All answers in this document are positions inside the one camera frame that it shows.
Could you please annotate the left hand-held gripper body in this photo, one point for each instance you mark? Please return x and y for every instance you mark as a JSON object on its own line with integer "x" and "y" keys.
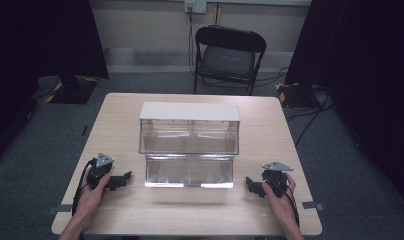
{"x": 100, "y": 168}

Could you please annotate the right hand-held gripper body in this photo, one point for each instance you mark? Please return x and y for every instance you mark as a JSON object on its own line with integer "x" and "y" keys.
{"x": 276, "y": 176}

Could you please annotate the person's left hand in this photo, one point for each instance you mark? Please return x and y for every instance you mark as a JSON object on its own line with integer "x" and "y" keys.
{"x": 90, "y": 198}

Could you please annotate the person's right hand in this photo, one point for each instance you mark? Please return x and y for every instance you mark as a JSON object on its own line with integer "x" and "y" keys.
{"x": 281, "y": 205}

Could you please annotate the grey tape strip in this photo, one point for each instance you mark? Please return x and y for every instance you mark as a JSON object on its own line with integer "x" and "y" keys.
{"x": 312, "y": 205}
{"x": 60, "y": 209}

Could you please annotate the clear plastic drawer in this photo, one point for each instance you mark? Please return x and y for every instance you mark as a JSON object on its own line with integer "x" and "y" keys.
{"x": 189, "y": 171}

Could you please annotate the clear drawer cabinet white top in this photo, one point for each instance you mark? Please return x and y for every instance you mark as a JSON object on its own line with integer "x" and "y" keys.
{"x": 190, "y": 128}

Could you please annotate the black stand base yellow tape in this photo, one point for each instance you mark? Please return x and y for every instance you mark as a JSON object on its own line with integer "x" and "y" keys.
{"x": 296, "y": 95}
{"x": 73, "y": 90}

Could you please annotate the black folding chair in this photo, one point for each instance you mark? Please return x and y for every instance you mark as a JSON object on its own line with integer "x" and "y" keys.
{"x": 228, "y": 60}

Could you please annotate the black curtain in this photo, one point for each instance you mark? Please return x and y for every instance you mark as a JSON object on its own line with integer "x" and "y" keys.
{"x": 366, "y": 83}
{"x": 33, "y": 50}

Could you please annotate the white wall socket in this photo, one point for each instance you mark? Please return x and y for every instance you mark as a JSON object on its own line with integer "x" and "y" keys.
{"x": 195, "y": 6}

